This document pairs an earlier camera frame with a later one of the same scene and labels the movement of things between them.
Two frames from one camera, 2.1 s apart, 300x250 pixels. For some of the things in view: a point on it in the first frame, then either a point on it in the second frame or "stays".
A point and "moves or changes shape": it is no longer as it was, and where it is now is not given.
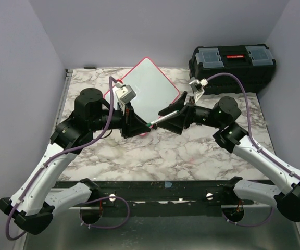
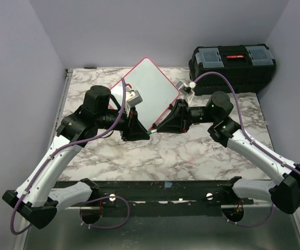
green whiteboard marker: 164,117 moves or changes shape
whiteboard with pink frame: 154,91 stays
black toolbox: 255,63 stays
